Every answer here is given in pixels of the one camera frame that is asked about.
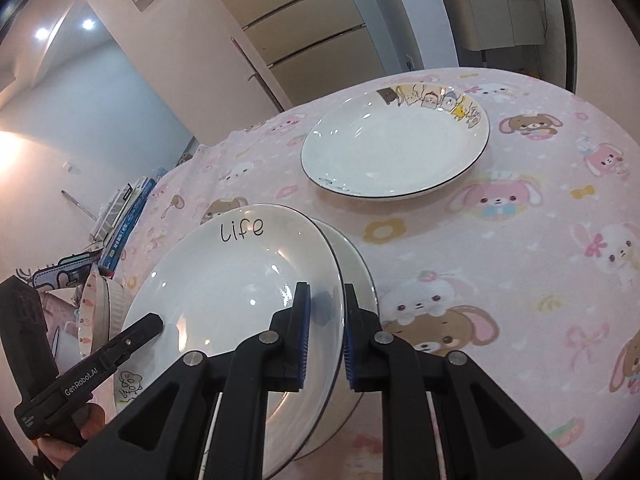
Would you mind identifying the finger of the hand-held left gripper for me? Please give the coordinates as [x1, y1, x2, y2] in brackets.
[79, 312, 165, 361]

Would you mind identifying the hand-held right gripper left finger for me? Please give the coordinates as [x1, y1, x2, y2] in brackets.
[55, 282, 313, 480]

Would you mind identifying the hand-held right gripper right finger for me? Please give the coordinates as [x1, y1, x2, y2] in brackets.
[342, 282, 583, 480]

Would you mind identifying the pink strawberry print bowl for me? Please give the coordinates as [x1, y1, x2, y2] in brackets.
[75, 266, 108, 361]

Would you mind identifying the cartoon print white plate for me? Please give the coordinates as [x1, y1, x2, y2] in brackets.
[265, 217, 381, 461]
[300, 81, 491, 199]

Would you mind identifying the white plate black script print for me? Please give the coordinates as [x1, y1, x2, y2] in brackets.
[112, 203, 347, 480]

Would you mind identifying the person's left hand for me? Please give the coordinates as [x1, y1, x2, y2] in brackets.
[35, 402, 108, 480]

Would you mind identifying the pink bag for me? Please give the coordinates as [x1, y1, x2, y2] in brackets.
[39, 287, 83, 333]

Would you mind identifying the blue white cartoon pencil case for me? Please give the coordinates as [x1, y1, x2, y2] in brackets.
[15, 252, 98, 293]

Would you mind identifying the grey patterned box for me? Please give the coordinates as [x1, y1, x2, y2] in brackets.
[90, 177, 148, 241]

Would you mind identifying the metal broom pole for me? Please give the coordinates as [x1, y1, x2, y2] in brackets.
[61, 190, 98, 221]

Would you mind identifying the thin blue textbook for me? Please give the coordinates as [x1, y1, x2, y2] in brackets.
[135, 167, 168, 196]

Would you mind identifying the beige refrigerator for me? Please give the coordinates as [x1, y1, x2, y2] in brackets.
[187, 0, 401, 111]

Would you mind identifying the beige vanity cabinet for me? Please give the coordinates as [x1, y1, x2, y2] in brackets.
[440, 0, 546, 52]

